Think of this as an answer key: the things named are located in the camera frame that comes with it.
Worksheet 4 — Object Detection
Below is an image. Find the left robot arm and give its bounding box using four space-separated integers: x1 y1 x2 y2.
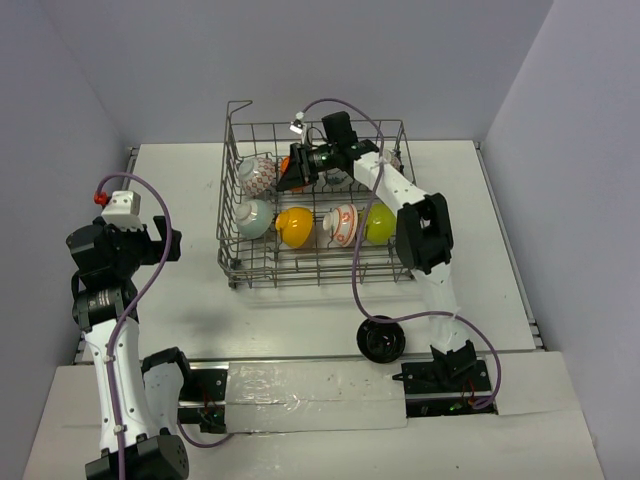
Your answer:
66 216 196 479

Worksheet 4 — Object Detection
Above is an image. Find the grey wire dish rack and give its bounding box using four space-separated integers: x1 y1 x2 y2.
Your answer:
216 100 416 288

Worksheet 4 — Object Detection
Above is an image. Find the grey patterned bowl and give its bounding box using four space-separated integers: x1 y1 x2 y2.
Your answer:
384 150 403 173

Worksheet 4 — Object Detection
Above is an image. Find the orange white patterned bowl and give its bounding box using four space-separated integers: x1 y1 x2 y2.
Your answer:
322 203 359 247

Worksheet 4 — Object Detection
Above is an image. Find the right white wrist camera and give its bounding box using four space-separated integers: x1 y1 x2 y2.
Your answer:
289 111 307 143

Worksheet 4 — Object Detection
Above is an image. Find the light teal bowl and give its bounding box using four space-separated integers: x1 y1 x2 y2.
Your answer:
234 199 274 240

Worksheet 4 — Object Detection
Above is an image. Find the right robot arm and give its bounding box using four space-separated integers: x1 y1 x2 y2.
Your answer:
276 111 477 391

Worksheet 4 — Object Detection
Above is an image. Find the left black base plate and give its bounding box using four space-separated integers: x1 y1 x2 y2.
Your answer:
178 367 228 434

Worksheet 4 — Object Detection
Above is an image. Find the black glossy bowl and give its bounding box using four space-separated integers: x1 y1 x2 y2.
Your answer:
356 315 406 364

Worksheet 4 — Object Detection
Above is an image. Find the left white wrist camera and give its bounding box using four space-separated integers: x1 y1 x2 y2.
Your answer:
93 190 143 232

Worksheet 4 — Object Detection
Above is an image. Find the blue floral bowl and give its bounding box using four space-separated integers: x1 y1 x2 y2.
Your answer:
324 169 353 191

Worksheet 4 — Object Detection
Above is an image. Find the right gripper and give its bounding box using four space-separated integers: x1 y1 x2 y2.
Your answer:
276 143 338 193

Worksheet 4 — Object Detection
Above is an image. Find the yellow-orange bowl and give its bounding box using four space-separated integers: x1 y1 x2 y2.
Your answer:
275 207 314 249

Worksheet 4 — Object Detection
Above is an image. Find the lime green bowl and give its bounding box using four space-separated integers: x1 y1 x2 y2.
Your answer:
364 204 396 245

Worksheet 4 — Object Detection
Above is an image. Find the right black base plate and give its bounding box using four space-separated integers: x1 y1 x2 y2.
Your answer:
392 360 497 419

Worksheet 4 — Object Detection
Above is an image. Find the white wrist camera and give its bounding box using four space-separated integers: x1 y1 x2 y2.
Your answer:
289 111 307 143
93 190 143 232

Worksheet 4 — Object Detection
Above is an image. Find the blue triangle pattern bowl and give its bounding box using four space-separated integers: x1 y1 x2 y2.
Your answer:
238 157 277 198

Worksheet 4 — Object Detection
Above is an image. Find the orange bowl white inside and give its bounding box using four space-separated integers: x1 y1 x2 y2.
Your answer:
276 156 295 192

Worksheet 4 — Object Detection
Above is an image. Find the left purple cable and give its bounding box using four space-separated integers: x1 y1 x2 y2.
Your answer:
94 172 236 480

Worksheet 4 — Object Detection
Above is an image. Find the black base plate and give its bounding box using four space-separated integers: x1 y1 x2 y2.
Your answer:
392 360 497 419
178 367 228 434

